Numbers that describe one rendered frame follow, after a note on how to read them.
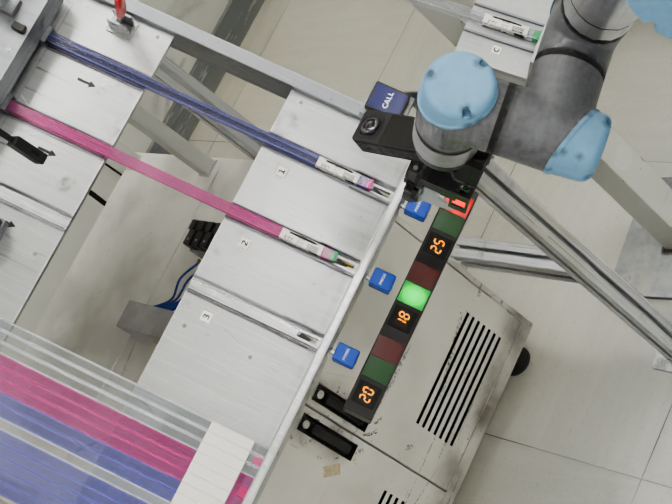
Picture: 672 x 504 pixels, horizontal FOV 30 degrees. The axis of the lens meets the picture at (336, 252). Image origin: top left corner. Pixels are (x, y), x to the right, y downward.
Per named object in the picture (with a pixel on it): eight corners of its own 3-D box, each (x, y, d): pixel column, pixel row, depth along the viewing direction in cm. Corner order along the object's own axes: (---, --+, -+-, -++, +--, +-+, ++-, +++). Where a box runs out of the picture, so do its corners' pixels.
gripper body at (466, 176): (463, 218, 148) (474, 185, 136) (397, 188, 149) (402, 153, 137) (489, 163, 150) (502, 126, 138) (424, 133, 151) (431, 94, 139)
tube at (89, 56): (373, 183, 167) (374, 180, 166) (369, 192, 167) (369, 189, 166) (41, 30, 173) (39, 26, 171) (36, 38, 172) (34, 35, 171)
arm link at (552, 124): (629, 73, 126) (524, 38, 127) (600, 168, 122) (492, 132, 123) (610, 109, 133) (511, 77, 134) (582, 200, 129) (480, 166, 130)
